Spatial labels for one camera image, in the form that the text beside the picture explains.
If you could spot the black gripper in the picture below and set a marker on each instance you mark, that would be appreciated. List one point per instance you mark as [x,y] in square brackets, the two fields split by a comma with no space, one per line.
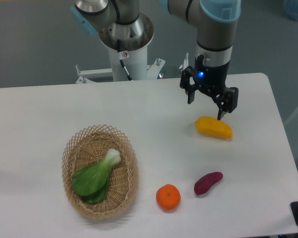
[210,80]

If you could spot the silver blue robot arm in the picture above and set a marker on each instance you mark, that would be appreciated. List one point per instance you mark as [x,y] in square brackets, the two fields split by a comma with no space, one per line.
[215,21]

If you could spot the woven wicker basket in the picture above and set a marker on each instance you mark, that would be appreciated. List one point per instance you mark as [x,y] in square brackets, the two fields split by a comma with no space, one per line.
[87,147]

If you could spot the yellow mango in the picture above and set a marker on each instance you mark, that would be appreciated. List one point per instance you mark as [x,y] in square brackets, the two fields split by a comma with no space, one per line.
[213,127]

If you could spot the purple sweet potato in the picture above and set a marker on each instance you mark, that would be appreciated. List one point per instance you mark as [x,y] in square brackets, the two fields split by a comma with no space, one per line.
[204,184]

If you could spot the orange tangerine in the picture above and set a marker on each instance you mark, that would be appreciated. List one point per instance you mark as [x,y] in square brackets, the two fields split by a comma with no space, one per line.
[168,197]

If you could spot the blue plastic bag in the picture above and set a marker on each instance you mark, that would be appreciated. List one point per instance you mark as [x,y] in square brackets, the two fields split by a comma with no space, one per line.
[291,8]

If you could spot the green bok choy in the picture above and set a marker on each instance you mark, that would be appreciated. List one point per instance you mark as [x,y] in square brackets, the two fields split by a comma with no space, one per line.
[92,182]

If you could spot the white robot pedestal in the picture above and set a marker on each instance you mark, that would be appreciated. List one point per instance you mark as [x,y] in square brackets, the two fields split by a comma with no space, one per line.
[127,46]

